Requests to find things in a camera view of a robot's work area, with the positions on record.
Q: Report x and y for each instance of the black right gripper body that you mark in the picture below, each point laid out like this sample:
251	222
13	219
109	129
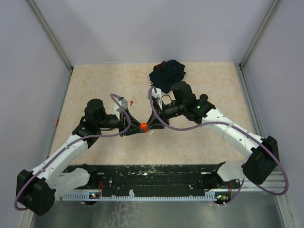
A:
161	114

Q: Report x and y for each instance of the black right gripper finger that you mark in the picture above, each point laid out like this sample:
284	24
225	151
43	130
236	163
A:
155	127
152	119

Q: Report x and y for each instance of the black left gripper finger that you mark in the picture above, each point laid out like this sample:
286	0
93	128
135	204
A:
134	122
132	131

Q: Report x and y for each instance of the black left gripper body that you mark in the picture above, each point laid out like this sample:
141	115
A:
123	122

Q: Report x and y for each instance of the orange earbud charging case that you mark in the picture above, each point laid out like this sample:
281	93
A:
144	127

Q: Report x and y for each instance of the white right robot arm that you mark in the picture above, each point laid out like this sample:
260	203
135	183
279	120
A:
260	154

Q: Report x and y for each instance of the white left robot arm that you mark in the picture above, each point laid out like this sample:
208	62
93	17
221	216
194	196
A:
39	188

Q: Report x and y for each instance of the dark navy folded cloth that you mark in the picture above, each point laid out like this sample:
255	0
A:
167	73

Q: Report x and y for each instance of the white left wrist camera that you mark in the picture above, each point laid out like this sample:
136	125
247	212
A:
121	106

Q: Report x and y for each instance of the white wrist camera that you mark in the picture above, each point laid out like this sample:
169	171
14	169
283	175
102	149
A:
121	106
157	96

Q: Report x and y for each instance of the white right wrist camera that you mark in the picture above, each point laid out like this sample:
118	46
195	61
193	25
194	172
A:
157	96

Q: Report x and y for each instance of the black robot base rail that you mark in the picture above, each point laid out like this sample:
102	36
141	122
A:
157	180

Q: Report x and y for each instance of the aluminium corner post right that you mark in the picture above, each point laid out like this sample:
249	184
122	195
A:
259	33

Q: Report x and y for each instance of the aluminium corner post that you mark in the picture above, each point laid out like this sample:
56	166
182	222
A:
259	33
50	34

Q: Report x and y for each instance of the aluminium corner post left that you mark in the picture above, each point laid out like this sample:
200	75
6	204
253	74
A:
50	34

